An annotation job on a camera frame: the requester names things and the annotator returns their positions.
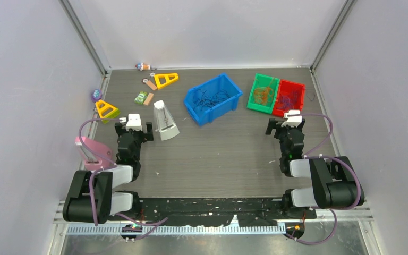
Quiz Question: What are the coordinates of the orange cable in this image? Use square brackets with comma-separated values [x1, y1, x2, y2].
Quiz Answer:
[253, 79, 277, 106]

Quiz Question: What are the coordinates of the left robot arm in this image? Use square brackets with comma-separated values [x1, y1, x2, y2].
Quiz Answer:
[62, 120, 154, 225]

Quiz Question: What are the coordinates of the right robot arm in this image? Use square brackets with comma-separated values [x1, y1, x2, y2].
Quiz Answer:
[265, 118, 365, 218]

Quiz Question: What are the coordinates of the yellow triangle toy near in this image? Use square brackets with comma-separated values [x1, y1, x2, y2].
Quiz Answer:
[95, 99, 121, 124]

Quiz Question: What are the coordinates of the yellow triangle toy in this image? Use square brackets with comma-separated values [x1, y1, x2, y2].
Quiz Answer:
[154, 73, 179, 90]
[95, 99, 121, 124]

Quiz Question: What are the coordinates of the green toy block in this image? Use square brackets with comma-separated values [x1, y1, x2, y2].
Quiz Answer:
[134, 91, 148, 105]

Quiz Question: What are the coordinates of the wooden block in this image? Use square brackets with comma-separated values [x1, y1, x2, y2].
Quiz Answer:
[143, 93, 154, 106]

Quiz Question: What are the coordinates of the red plastic bin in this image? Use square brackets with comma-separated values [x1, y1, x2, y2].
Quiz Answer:
[272, 79, 305, 117]

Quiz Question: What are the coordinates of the green plastic bin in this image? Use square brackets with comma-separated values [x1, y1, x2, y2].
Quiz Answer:
[247, 73, 280, 114]

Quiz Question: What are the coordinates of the pink metronome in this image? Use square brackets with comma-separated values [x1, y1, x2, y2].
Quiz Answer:
[75, 137, 113, 171]

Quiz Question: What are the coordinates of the purple round toy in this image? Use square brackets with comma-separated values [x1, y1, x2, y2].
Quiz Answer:
[91, 89, 103, 103]

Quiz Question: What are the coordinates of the yellow triangle toy far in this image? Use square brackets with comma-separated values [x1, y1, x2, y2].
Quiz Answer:
[154, 73, 179, 90]

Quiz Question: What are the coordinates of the blue plastic bin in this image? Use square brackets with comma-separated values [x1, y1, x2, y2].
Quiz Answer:
[183, 73, 243, 126]

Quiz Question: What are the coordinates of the small figurine toy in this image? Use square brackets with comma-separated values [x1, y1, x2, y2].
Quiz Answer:
[134, 62, 152, 71]

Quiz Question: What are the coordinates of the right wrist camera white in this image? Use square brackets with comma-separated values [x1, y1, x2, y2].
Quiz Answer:
[281, 109, 303, 128]

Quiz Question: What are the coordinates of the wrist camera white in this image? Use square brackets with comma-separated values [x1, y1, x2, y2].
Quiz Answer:
[119, 114, 143, 131]
[281, 109, 303, 128]

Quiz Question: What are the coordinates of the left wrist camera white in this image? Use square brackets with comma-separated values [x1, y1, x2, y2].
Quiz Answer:
[119, 114, 143, 131]

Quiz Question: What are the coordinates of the tan strip with ring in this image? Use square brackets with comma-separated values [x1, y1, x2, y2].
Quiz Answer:
[142, 78, 157, 91]

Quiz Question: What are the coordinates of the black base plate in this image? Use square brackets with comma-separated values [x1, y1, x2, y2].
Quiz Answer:
[107, 196, 317, 228]

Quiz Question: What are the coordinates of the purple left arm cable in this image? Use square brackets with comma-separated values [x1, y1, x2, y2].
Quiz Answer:
[78, 117, 169, 240]

